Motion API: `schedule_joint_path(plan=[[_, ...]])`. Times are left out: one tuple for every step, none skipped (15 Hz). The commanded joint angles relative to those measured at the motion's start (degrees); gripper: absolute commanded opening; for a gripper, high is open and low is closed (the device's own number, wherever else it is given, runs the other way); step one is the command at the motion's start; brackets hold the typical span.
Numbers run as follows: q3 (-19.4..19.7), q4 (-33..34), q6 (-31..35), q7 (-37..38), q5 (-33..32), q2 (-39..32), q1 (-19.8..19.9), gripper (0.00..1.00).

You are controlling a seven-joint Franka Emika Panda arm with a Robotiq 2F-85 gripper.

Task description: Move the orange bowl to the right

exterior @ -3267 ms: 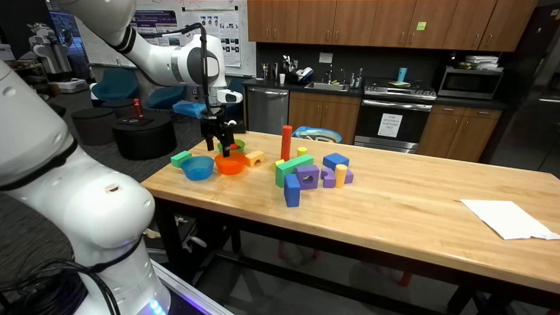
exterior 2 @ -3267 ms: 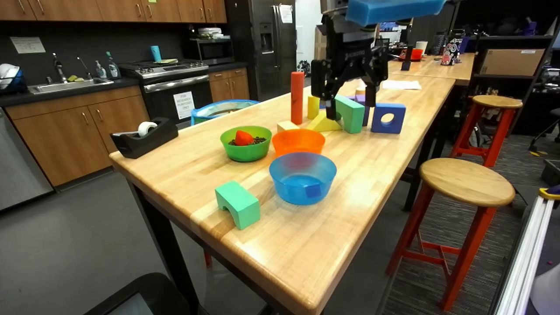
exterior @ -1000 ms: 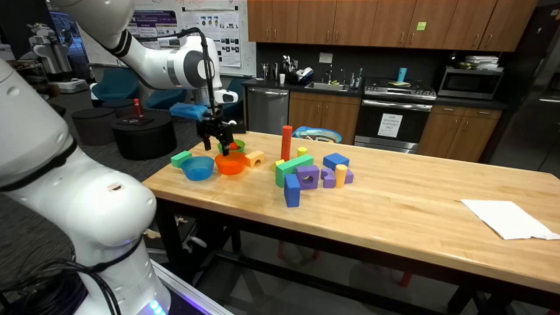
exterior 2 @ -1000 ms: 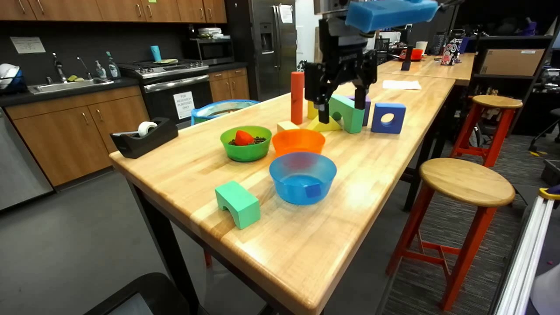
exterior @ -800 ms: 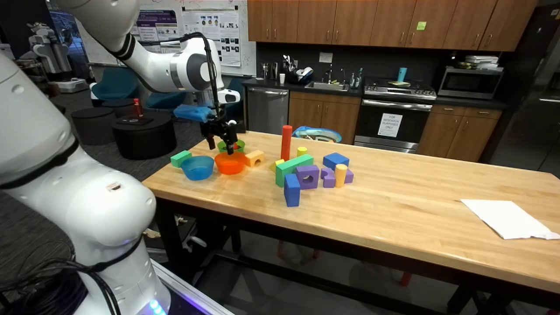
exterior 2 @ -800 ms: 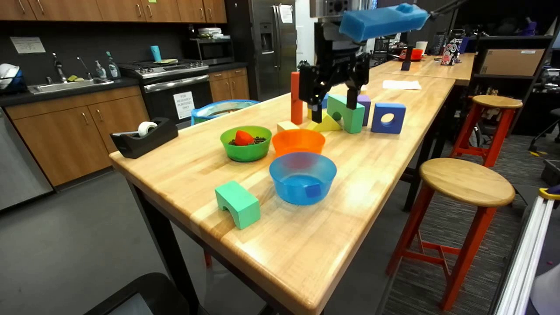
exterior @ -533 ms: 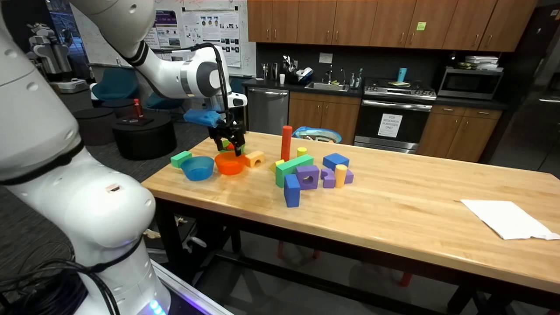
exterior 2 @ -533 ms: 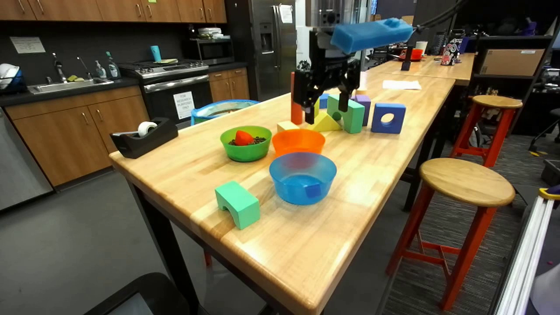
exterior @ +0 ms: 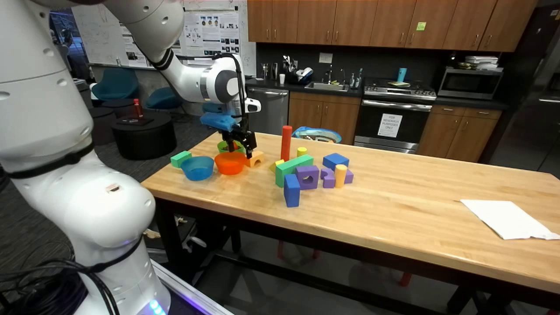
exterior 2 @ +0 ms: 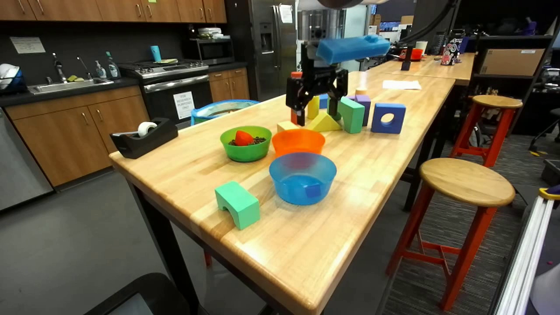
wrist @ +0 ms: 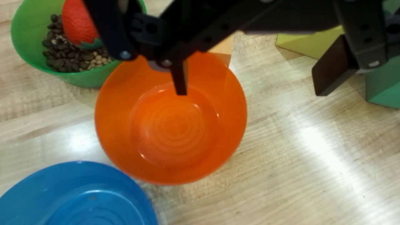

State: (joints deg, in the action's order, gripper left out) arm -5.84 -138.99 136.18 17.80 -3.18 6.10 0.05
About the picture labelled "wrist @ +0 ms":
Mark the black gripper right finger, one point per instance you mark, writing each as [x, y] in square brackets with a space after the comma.
[367, 38]

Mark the yellow foam triangle block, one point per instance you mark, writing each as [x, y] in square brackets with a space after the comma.
[308, 44]

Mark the dark brown beans pile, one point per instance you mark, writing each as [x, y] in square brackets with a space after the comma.
[63, 57]

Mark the green plastic bowl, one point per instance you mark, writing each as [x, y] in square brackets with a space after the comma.
[29, 38]

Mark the green foam arch block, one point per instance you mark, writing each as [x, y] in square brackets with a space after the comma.
[385, 89]

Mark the orange plastic bowl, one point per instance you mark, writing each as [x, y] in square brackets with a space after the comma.
[175, 133]

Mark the red toy strawberry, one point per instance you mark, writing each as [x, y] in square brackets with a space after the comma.
[77, 23]

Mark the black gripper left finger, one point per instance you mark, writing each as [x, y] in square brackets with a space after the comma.
[200, 25]

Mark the blue plastic bowl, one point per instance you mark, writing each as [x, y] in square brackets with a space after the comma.
[79, 195]

